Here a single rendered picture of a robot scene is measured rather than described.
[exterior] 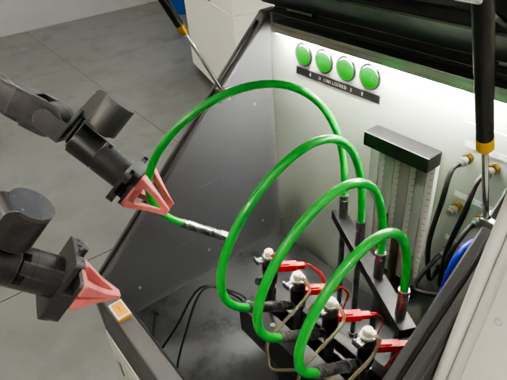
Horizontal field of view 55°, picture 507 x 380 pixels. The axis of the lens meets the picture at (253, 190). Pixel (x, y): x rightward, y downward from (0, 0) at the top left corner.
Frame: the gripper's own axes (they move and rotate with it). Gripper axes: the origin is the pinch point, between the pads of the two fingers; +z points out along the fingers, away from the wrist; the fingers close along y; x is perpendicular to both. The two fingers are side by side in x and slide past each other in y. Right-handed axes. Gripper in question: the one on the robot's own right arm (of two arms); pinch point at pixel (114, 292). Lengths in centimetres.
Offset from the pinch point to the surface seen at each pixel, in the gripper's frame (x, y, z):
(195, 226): 16.4, 7.5, 16.2
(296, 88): 13.9, 39.1, 13.7
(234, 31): 274, 44, 123
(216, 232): 15.9, 8.2, 20.6
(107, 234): 177, -91, 85
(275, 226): 44, 5, 58
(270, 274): -11.5, 17.8, 10.9
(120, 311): 21.4, -19.5, 17.5
